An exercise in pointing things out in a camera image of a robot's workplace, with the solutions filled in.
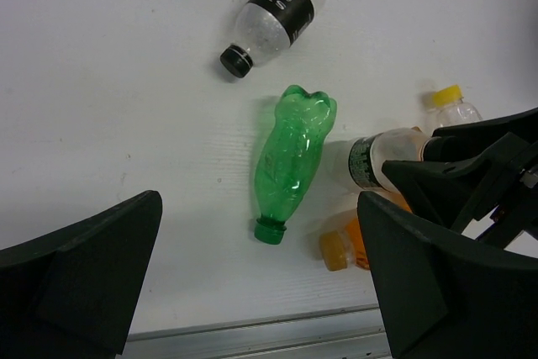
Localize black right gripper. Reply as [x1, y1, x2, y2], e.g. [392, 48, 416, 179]
[382, 108, 537, 248]

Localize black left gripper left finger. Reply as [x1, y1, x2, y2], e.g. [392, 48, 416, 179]
[1, 191, 162, 358]

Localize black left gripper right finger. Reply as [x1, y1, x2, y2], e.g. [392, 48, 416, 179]
[357, 192, 537, 358]

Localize clear bottle yellow cap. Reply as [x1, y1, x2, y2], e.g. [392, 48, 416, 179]
[424, 85, 483, 133]

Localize clear bottle black label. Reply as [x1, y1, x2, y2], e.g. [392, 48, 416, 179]
[324, 127, 433, 193]
[219, 0, 326, 78]

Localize orange juice bottle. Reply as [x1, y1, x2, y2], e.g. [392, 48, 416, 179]
[319, 190, 415, 272]

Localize green plastic bottle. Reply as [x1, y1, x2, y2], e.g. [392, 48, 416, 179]
[254, 85, 337, 245]

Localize aluminium table rail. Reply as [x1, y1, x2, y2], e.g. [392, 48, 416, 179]
[121, 305, 392, 358]

